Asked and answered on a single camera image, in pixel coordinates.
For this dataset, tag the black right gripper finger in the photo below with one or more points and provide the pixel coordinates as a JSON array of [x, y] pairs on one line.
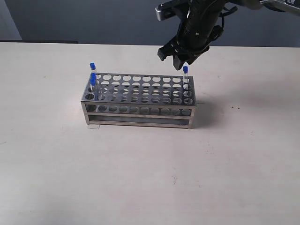
[[187, 57], [171, 48]]

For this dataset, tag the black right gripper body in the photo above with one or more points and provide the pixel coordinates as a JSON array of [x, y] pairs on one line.
[[198, 18]]

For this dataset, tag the blue capped tube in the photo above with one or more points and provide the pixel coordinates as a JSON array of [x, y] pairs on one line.
[[96, 89], [185, 79], [93, 68], [93, 76]]

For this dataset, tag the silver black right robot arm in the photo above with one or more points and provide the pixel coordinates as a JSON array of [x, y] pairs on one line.
[[290, 6]]

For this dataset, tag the stainless steel test tube rack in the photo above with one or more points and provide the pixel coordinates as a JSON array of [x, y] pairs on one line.
[[140, 100]]

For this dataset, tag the clear tape strip on table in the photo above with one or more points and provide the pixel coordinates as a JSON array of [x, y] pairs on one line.
[[93, 126]]

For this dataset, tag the silver wrist camera on gripper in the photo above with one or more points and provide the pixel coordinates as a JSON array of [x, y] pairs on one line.
[[172, 8]]

